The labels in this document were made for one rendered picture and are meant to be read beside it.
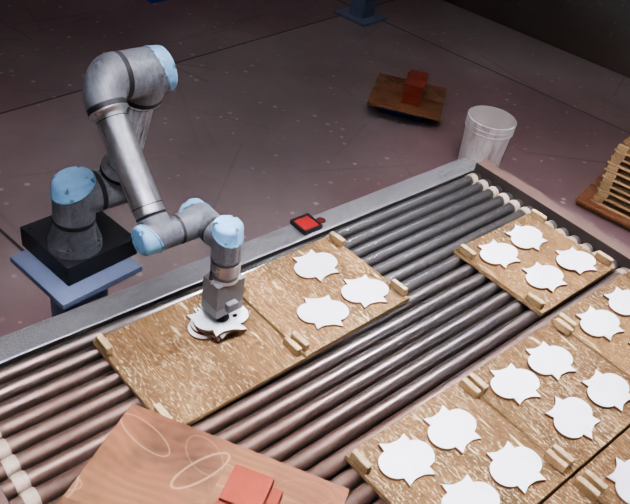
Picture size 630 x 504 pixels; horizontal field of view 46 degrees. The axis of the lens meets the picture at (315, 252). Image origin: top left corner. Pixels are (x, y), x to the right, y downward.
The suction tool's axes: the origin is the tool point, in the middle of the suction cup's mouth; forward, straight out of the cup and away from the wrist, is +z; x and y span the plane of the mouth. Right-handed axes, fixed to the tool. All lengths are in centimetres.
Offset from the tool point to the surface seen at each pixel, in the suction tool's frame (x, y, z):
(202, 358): -6.2, -10.0, 3.1
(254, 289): 6.9, 17.2, 3.1
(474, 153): 93, 265, 79
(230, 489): -59, -44, -34
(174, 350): 0.0, -14.2, 3.1
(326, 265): 2.8, 41.4, 2.3
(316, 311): -10.3, 25.3, 2.3
